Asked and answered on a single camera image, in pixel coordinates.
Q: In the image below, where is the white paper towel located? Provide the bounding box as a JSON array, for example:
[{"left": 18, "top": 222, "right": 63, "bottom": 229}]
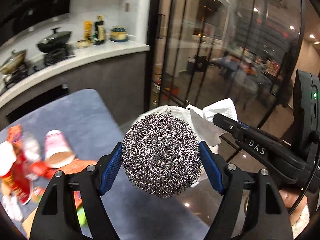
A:
[{"left": 187, "top": 98, "right": 238, "bottom": 147}]

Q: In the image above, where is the steel wool scrubber ball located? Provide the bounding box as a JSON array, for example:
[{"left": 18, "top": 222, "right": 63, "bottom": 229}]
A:
[{"left": 121, "top": 113, "right": 201, "bottom": 198}]

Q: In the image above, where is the large orange plastic bag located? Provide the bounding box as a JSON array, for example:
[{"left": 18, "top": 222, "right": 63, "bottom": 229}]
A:
[{"left": 59, "top": 159, "right": 97, "bottom": 174}]

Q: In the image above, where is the white-lined trash bin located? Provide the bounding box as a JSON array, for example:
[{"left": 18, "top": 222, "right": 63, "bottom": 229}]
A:
[{"left": 133, "top": 106, "right": 223, "bottom": 182}]

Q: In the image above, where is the white kitchen counter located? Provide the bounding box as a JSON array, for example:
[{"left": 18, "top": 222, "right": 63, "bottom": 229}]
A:
[{"left": 1, "top": 41, "right": 150, "bottom": 107}]

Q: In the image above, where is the right hand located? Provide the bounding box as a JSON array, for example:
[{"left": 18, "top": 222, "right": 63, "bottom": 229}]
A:
[{"left": 279, "top": 189, "right": 308, "bottom": 210}]

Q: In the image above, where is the blue-grey table mat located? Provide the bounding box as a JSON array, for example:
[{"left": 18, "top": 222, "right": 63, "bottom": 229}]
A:
[{"left": 13, "top": 89, "right": 208, "bottom": 239}]

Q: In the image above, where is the green snack wrapper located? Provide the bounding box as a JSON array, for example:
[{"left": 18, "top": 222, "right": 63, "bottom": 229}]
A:
[{"left": 76, "top": 207, "right": 87, "bottom": 226}]

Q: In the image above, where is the pink paper cup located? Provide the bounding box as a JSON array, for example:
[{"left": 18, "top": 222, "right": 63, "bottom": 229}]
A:
[{"left": 44, "top": 129, "right": 75, "bottom": 169}]

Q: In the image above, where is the clear crumpled plastic wrap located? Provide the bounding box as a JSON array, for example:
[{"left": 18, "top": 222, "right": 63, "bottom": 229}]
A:
[{"left": 22, "top": 132, "right": 41, "bottom": 163}]

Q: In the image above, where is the red snack wrapper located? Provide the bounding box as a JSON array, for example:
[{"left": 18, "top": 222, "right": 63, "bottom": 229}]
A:
[{"left": 0, "top": 152, "right": 54, "bottom": 205}]

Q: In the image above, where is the small orange snack packet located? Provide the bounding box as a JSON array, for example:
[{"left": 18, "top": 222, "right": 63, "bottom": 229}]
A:
[{"left": 7, "top": 125, "right": 23, "bottom": 146}]

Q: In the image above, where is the black gas stove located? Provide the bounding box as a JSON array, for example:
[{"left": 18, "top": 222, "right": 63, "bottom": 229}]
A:
[{"left": 1, "top": 45, "right": 75, "bottom": 91}]

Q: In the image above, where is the small garlic dish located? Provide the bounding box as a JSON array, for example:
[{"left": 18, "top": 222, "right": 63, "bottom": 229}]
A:
[{"left": 76, "top": 40, "right": 92, "bottom": 49}]

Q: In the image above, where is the blue yellow condiment jar set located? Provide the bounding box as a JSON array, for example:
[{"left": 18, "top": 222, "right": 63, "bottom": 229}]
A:
[{"left": 110, "top": 27, "right": 128, "bottom": 42}]

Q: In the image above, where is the dark soy sauce bottle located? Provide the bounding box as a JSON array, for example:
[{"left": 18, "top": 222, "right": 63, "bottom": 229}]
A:
[{"left": 94, "top": 15, "right": 106, "bottom": 46}]

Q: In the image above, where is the black lidded wok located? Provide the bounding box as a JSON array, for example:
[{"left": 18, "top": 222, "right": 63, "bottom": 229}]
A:
[{"left": 36, "top": 27, "right": 72, "bottom": 53}]

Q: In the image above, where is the steel frying pan with lid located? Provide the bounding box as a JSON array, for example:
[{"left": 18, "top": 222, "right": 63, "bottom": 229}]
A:
[{"left": 0, "top": 49, "right": 27, "bottom": 75}]

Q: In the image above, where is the yellow seasoning packet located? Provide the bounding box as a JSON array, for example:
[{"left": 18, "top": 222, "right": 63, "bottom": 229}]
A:
[{"left": 84, "top": 21, "right": 93, "bottom": 43}]

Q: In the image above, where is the black range hood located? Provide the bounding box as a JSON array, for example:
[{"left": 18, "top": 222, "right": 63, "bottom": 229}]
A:
[{"left": 1, "top": 0, "right": 71, "bottom": 44}]

